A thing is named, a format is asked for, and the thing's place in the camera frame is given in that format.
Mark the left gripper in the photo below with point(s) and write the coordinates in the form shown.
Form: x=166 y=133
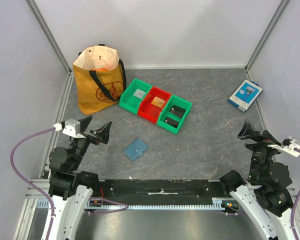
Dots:
x=102 y=132

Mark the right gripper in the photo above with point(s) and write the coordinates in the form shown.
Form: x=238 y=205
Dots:
x=258 y=139

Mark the blue leather card holder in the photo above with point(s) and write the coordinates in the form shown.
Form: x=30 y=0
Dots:
x=136 y=149

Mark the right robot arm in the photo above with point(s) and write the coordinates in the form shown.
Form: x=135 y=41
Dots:
x=264 y=196

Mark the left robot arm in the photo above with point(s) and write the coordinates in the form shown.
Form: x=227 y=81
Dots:
x=69 y=191

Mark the silver card in bin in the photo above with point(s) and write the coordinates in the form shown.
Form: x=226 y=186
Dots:
x=139 y=93

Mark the gold card in bin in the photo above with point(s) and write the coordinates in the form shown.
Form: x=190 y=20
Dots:
x=158 y=102

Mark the upper black card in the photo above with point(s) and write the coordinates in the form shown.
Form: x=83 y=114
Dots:
x=177 y=111

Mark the black card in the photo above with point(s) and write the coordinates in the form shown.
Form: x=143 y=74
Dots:
x=177 y=111
x=171 y=122

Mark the lower black card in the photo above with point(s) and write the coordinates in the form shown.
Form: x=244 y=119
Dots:
x=171 y=122

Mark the blue razor box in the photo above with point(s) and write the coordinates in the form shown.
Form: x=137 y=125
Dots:
x=245 y=95

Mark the brown Trader Joe's paper bag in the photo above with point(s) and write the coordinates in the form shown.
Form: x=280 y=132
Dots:
x=100 y=78

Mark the left green plastic bin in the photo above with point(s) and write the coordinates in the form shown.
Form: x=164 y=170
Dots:
x=130 y=102

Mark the green plastic bin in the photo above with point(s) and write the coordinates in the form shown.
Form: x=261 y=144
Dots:
x=174 y=100
x=130 y=102

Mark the red plastic bin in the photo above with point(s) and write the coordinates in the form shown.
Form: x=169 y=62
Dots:
x=148 y=111

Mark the right green plastic bin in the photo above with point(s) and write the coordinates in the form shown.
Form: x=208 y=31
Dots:
x=174 y=100

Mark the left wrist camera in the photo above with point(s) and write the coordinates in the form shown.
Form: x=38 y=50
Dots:
x=71 y=128

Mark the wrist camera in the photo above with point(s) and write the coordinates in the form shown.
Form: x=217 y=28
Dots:
x=288 y=146
x=71 y=128

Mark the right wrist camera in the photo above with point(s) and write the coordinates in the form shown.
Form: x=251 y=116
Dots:
x=288 y=146

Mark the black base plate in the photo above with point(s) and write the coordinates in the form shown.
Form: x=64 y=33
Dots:
x=160 y=191

